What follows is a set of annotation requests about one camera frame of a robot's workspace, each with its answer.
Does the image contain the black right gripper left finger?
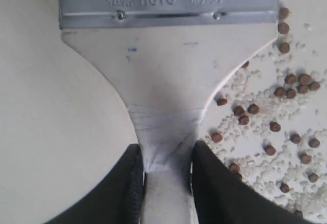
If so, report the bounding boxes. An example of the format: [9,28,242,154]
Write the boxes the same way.
[48,144,144,223]

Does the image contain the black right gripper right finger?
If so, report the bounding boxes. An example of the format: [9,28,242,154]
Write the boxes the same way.
[191,142,307,223]

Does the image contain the wide wooden paint brush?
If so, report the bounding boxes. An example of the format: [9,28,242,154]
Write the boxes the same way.
[58,0,279,223]

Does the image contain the brown beans and grains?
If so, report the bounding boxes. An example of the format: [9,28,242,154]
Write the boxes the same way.
[199,5,326,223]

